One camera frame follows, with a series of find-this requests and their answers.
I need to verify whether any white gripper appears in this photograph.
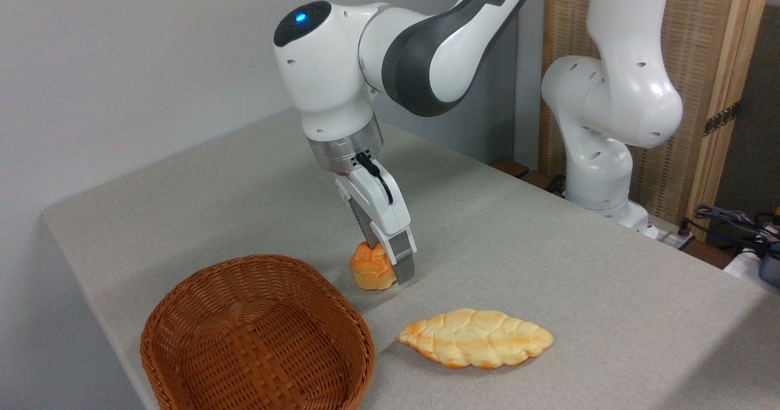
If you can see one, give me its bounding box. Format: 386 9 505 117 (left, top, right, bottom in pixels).
334 159 419 286

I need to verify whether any small round braided bread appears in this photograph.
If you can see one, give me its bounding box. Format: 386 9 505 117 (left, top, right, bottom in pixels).
349 241 399 292

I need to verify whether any long braided bread loaf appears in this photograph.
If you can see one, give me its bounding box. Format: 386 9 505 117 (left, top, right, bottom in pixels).
397 308 555 370

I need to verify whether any brown woven wicker basket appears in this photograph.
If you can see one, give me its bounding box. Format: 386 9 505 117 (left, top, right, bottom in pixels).
140 254 376 410

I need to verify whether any grey tablecloth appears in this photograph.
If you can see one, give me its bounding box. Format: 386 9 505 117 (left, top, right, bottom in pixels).
41 104 780 410

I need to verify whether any black metal screen hinge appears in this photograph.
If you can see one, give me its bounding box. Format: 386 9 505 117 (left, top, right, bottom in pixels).
704 101 741 136

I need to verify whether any wooden rattan folding screen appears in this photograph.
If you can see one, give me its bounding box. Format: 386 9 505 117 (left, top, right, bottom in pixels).
539 0 773 243

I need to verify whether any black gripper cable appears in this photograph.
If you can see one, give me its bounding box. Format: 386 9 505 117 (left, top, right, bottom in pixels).
355 151 395 207

